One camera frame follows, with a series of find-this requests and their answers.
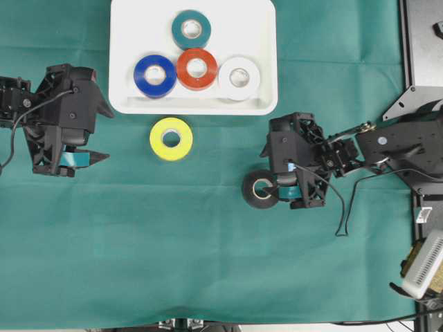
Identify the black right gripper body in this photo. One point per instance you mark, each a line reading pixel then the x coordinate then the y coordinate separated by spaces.
pixel 332 157

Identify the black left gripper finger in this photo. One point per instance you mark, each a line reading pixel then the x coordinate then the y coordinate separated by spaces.
pixel 81 159
pixel 101 105

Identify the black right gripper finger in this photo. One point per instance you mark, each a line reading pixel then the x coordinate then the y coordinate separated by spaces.
pixel 266 152
pixel 281 193

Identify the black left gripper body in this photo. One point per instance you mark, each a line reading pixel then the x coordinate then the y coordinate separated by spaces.
pixel 40 121

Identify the black tape roll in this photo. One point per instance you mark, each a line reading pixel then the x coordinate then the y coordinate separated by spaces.
pixel 258 199

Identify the blue tape roll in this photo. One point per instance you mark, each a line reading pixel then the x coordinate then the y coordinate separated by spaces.
pixel 155 76

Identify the yellow tape roll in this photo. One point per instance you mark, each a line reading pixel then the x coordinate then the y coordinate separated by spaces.
pixel 171 139

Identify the white tape roll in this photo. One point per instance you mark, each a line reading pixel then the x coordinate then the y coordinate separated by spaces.
pixel 239 78

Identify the red tape roll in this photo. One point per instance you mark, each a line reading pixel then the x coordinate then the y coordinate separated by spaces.
pixel 196 69

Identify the teal tape roll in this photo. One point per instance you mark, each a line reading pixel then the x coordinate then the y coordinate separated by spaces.
pixel 191 29

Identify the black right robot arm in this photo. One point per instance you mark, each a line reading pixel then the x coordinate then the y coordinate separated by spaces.
pixel 410 146

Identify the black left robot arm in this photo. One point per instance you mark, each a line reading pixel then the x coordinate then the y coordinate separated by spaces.
pixel 11 105

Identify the green table cloth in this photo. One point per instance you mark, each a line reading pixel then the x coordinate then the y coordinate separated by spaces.
pixel 133 240

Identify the white plastic tray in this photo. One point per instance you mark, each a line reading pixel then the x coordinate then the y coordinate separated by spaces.
pixel 239 28

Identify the silver vented box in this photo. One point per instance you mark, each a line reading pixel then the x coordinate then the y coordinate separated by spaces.
pixel 424 266

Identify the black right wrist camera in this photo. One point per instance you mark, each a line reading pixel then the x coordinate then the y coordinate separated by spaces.
pixel 289 147

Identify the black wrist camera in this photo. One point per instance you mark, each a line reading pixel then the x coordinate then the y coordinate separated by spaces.
pixel 289 147
pixel 77 116

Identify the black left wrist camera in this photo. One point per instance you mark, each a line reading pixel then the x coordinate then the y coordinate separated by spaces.
pixel 77 116

